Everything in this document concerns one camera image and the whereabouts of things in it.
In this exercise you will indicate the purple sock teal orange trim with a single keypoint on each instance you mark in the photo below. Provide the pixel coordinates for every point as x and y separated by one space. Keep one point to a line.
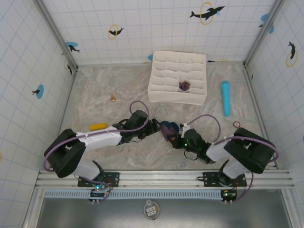
184 86
166 131

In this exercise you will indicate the white fabric drawer organizer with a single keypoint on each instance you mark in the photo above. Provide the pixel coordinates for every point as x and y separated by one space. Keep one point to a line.
178 76

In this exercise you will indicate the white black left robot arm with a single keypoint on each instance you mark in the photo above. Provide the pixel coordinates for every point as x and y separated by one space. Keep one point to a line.
99 140

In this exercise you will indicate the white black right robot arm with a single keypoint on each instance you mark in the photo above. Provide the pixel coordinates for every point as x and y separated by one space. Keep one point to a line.
219 148

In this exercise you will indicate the yellow block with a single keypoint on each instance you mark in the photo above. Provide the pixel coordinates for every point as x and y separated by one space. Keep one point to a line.
98 126

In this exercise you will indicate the small orange toy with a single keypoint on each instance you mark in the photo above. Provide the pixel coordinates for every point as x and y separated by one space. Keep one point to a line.
113 98

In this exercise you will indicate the small red white round object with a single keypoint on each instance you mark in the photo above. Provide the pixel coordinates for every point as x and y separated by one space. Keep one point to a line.
236 124

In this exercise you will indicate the blue toy microphone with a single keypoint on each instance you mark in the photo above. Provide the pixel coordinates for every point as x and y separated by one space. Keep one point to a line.
226 99

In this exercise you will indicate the blue circle animal sticker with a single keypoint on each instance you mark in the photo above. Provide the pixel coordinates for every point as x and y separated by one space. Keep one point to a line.
39 91
264 17
149 57

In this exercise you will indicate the round socket sticker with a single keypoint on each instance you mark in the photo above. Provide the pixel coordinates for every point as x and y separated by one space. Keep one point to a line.
151 209

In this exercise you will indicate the blue circle shark sticker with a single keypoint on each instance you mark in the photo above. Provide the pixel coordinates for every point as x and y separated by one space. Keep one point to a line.
72 46

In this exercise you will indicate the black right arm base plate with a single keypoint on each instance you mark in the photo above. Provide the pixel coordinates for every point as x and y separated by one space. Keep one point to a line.
210 178

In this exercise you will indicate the aluminium mounting rail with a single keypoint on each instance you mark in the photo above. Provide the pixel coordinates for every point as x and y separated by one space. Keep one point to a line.
161 178

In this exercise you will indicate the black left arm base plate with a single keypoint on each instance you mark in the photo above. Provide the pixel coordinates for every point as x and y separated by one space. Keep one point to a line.
114 179

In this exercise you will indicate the aluminium table side rail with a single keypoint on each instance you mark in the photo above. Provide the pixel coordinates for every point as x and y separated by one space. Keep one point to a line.
64 118
259 118

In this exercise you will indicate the aluminium frame post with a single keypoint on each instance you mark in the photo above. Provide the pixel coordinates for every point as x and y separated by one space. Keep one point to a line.
57 33
263 31

